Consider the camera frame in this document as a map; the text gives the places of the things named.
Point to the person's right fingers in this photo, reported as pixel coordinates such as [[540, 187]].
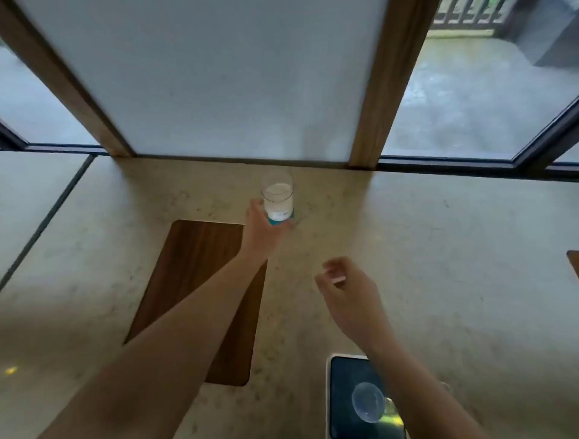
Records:
[[332, 271]]

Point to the dark balcony railing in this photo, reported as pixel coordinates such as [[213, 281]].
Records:
[[470, 12]]

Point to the person's right hand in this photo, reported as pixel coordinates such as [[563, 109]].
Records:
[[357, 298]]

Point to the person's left hand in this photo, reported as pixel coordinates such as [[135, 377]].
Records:
[[260, 235]]

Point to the dark metal window frame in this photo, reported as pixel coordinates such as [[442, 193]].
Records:
[[479, 156]]

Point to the clear glass of milk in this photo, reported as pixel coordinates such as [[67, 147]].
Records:
[[277, 195]]

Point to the dark wooden placemat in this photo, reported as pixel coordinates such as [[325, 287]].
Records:
[[190, 289], [573, 262]]

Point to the person's left thumb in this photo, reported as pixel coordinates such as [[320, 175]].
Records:
[[258, 210]]

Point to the person's left forearm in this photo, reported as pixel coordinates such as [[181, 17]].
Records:
[[172, 348]]

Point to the person's right forearm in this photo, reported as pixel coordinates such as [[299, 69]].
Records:
[[416, 389]]

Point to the wooden window post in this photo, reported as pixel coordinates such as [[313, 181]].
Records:
[[59, 77], [391, 83]]

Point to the frosted glass panel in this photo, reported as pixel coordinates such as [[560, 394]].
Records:
[[217, 77]]

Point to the white-edged tablet with dark screen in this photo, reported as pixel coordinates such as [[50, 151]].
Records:
[[357, 402]]

